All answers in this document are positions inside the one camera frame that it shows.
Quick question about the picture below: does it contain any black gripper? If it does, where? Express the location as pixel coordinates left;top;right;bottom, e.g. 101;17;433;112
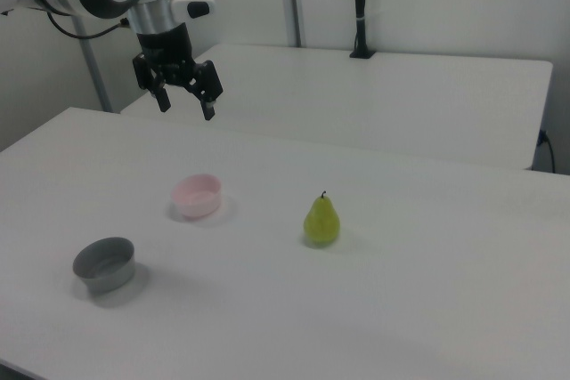
132;23;224;121

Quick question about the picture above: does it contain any black wall cable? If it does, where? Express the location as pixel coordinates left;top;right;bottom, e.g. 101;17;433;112
537;129;558;173

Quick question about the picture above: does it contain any grey plastic bowl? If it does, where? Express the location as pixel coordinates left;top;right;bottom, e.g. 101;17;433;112
72;237;136;295

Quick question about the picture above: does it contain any pink plastic bowl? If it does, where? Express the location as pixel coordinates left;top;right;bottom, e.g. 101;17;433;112
170;174;223;220

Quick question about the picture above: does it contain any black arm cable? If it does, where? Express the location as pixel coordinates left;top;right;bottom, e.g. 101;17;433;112
45;10;131;39

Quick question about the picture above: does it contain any green pear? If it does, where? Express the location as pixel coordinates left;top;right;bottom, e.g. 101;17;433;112
303;190;342;247

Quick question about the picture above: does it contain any white side table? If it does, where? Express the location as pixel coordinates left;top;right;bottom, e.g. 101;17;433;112
119;44;554;172

